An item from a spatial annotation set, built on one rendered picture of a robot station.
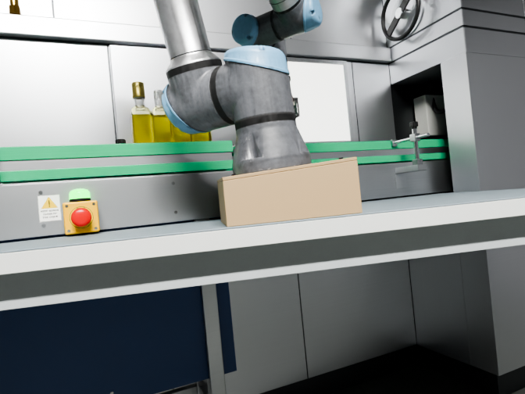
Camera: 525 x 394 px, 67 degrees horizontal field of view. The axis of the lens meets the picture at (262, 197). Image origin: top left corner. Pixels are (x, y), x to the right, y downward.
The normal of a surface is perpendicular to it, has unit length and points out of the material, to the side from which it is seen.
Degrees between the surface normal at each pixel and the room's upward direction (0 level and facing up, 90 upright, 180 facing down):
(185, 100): 105
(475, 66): 90
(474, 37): 90
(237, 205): 90
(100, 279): 90
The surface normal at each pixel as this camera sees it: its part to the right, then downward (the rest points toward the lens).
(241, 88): -0.54, 0.15
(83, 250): 0.14, -0.03
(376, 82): 0.40, -0.05
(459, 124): -0.91, 0.08
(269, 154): -0.04, -0.25
